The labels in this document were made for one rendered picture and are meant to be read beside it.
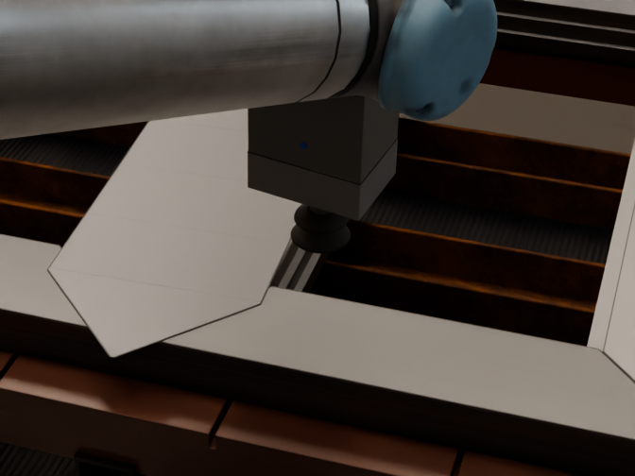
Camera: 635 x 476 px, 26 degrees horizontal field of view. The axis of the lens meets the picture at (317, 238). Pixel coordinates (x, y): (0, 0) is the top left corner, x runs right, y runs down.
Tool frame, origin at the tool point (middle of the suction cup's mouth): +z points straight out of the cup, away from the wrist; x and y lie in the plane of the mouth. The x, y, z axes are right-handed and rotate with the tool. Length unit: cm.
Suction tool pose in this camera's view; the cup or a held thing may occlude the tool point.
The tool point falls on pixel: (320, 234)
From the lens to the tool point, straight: 98.5
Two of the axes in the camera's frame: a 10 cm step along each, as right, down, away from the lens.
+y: -9.0, -2.8, 3.3
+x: -4.3, 5.4, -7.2
